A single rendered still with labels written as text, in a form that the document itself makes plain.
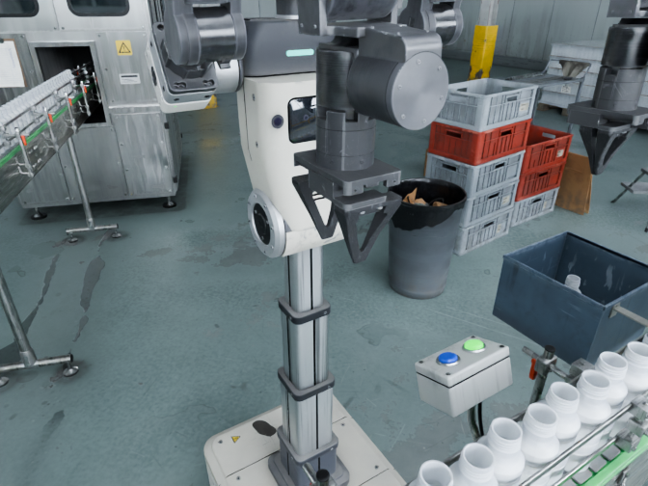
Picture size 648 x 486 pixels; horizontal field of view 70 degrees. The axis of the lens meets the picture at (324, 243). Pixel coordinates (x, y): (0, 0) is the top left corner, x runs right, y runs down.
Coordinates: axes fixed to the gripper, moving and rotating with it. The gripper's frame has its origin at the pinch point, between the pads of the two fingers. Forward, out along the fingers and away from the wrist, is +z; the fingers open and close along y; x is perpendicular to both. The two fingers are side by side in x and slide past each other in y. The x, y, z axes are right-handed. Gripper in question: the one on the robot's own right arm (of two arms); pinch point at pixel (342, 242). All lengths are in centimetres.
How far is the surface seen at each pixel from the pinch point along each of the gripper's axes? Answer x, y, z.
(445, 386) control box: 18.7, 1.7, 29.4
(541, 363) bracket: 38.0, 5.1, 31.1
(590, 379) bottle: 33.7, 14.6, 24.7
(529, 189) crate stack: 293, -169, 109
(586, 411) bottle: 30.3, 16.8, 27.1
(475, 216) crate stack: 220, -158, 111
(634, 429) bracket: 39, 20, 32
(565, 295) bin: 85, -17, 47
